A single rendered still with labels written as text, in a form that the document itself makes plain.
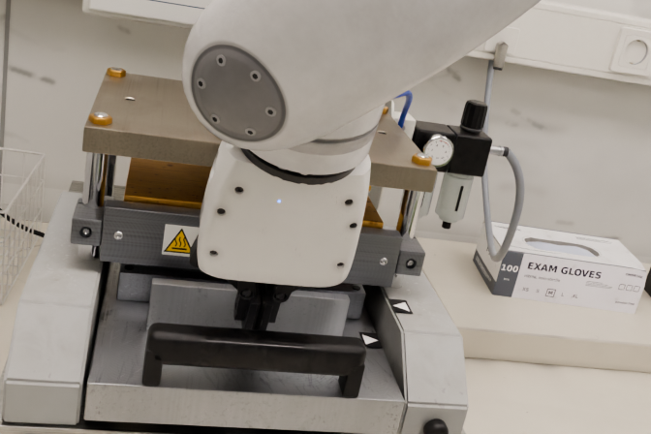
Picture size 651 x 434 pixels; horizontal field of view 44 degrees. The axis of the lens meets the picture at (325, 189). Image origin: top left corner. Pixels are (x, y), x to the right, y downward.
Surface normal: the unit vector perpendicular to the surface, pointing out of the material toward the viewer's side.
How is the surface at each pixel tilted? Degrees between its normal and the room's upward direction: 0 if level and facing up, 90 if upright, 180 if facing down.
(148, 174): 0
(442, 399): 41
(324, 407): 90
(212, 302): 90
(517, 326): 0
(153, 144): 90
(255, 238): 110
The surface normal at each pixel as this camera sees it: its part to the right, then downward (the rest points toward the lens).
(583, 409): 0.18, -0.92
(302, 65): -0.31, 0.58
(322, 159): 0.25, 0.67
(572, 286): 0.07, 0.35
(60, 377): 0.24, -0.47
